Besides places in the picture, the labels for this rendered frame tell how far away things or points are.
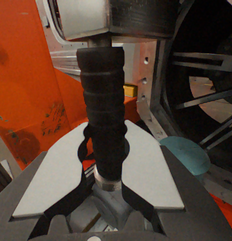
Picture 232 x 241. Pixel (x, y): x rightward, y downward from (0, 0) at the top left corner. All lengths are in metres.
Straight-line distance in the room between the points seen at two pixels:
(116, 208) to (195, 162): 0.38
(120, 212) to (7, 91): 0.49
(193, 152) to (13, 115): 0.38
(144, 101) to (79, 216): 0.71
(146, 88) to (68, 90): 0.24
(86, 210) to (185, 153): 0.71
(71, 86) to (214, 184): 0.46
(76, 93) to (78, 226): 0.67
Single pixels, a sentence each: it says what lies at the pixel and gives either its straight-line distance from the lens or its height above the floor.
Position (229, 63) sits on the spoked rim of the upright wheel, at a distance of 0.38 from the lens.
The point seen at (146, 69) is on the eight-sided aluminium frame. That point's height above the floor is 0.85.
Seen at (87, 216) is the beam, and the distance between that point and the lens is 0.84.
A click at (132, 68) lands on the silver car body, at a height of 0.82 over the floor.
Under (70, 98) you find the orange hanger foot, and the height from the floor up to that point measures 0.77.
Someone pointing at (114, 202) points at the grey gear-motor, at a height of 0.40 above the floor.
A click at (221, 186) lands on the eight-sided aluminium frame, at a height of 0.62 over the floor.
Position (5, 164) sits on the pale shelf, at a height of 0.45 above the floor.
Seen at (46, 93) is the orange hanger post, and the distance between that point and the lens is 0.36.
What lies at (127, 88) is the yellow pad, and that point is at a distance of 0.66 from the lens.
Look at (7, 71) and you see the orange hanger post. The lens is 0.34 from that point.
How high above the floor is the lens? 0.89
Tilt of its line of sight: 30 degrees down
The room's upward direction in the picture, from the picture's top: 3 degrees counter-clockwise
